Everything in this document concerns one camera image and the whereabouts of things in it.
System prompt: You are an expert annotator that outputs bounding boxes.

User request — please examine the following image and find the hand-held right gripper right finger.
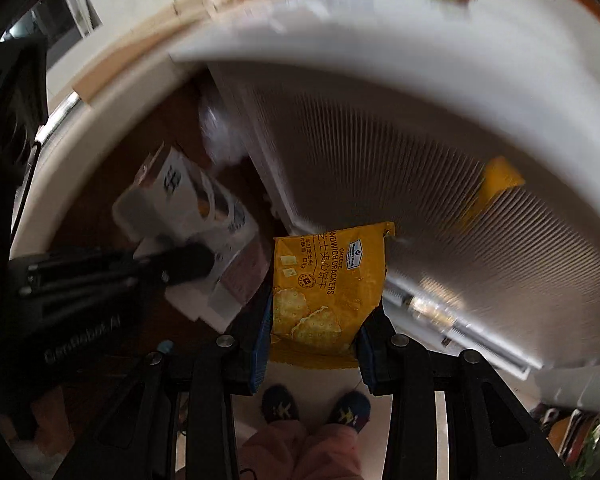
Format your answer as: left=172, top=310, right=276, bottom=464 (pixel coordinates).
left=356, top=305, right=571, bottom=480

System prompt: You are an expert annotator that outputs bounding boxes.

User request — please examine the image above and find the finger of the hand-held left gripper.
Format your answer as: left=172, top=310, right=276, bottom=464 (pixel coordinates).
left=27, top=241, right=216, bottom=297

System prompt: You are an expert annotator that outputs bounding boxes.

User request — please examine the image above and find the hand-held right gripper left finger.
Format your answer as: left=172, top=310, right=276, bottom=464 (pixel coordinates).
left=55, top=287, right=276, bottom=480

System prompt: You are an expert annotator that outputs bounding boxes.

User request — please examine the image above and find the white printed carton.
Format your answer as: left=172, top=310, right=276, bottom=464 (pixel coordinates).
left=112, top=144, right=271, bottom=333

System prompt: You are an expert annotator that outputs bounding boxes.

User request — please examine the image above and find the yellow cracker packet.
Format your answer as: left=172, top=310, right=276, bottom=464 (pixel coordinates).
left=270, top=221, right=397, bottom=371

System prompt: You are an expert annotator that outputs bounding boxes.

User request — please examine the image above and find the blue patterned slipper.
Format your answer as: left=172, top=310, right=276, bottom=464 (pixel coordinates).
left=261, top=384, right=301, bottom=423
left=328, top=392, right=373, bottom=432

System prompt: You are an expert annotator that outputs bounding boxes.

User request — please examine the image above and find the person's left leg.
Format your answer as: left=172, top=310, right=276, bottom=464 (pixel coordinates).
left=240, top=417, right=311, bottom=480

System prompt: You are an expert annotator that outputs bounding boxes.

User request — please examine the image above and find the person's leg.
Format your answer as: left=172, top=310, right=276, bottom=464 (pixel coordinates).
left=240, top=417, right=311, bottom=480
left=292, top=422, right=361, bottom=480

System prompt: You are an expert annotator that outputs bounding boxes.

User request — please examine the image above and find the person's right leg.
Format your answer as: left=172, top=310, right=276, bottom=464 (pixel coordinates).
left=292, top=422, right=361, bottom=480

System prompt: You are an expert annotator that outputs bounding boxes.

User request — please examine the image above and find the clear plastic bag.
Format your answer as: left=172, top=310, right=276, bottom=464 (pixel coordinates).
left=197, top=95, right=251, bottom=166

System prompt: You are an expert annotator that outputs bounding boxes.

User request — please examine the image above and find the brown wooden cabinet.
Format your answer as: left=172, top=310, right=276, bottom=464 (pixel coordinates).
left=10, top=67, right=291, bottom=411

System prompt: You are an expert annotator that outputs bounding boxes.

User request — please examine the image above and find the metal sink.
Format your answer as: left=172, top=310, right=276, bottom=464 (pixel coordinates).
left=32, top=91, right=83, bottom=148

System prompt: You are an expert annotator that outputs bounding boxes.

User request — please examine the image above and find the brown cardboard sheet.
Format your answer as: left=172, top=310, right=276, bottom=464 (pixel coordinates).
left=72, top=0, right=221, bottom=107

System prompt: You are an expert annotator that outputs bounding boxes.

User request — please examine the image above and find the white ribbed cabinet door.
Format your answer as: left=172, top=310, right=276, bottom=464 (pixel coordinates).
left=207, top=65, right=600, bottom=376

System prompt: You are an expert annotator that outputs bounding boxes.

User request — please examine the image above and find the window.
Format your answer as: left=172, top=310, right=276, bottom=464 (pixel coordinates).
left=0, top=0, right=81, bottom=126

